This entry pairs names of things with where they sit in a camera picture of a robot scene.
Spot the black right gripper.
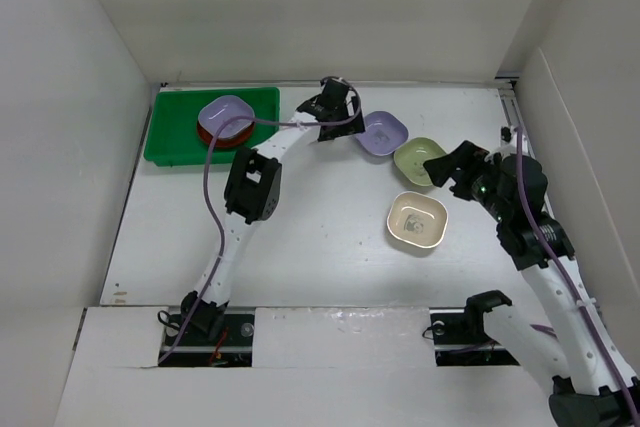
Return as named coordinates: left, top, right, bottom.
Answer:
left=423, top=139, right=511, bottom=223

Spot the purple square panda dish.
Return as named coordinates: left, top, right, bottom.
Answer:
left=355, top=111, right=409, bottom=157
left=197, top=95, right=254, bottom=140

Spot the red round plate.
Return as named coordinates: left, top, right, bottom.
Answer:
left=196, top=120, right=255, bottom=149

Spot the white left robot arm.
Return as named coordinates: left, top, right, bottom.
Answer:
left=178, top=76, right=365, bottom=344

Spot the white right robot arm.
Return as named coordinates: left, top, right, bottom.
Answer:
left=423, top=141, right=639, bottom=426

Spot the green plastic bin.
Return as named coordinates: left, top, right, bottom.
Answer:
left=144, top=87, right=280, bottom=167

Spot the green square panda dish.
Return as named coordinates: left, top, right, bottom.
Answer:
left=393, top=137, right=446, bottom=187

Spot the cream square panda dish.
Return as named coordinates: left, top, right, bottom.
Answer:
left=386, top=191, right=449, bottom=249

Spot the aluminium side rail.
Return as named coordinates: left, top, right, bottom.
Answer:
left=494, top=75, right=533, bottom=155

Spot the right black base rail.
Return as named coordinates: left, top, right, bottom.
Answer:
left=422, top=307, right=519, bottom=367

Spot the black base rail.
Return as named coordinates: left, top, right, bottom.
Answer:
left=158, top=310, right=255, bottom=368
left=422, top=307, right=519, bottom=367

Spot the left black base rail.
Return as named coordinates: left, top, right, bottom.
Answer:
left=158, top=310, right=255, bottom=368

